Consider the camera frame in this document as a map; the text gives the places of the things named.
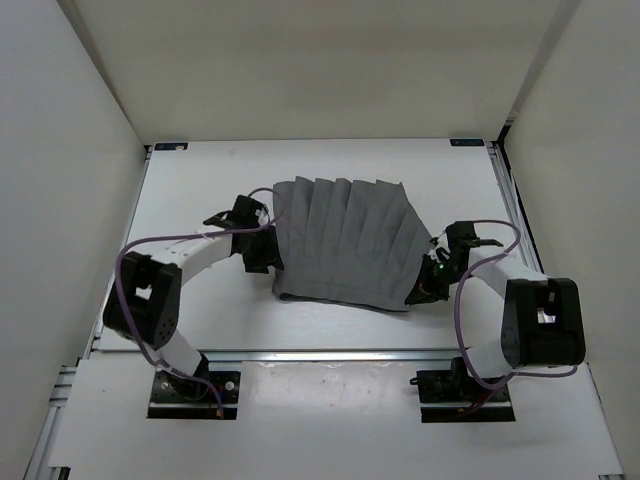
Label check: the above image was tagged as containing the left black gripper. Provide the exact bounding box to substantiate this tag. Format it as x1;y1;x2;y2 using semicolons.
238;224;284;273

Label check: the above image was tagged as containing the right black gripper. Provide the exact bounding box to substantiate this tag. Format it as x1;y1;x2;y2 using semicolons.
406;253;474;305

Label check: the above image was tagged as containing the grey pleated skirt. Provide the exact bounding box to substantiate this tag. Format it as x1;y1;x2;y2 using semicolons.
272;177;431;312

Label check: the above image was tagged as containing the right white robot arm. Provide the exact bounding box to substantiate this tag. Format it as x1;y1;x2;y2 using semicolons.
406;237;586;400

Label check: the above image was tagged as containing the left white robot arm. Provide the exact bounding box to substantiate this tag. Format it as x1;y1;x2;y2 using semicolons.
103;203;283;400

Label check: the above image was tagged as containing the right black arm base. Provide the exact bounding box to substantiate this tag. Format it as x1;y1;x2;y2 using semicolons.
409;358;516;424

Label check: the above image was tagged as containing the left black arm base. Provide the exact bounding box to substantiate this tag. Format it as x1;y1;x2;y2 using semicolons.
147;366;241;420

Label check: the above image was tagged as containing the left blue corner label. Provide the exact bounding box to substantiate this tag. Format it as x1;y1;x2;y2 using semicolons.
154;142;189;151

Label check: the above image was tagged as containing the blue corner label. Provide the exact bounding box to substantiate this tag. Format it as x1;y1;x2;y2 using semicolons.
450;138;485;147
154;142;189;151

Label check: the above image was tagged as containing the right blue corner label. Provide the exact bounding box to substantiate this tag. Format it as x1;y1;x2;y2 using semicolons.
450;138;485;147

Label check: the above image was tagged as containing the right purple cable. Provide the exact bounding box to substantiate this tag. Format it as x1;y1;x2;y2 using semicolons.
452;218;576;389

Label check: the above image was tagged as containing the purple cable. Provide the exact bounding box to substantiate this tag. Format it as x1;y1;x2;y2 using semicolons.
114;187;291;419
452;218;576;389

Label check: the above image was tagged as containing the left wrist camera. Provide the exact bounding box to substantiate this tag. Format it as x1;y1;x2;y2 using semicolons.
228;195;268;228

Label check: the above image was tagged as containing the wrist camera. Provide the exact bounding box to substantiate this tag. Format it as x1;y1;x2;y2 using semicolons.
228;195;268;228
430;221;480;251

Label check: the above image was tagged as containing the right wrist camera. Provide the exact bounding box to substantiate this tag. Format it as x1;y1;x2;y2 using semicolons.
430;221;480;251

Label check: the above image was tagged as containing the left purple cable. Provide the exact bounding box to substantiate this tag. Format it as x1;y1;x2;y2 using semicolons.
114;187;291;419

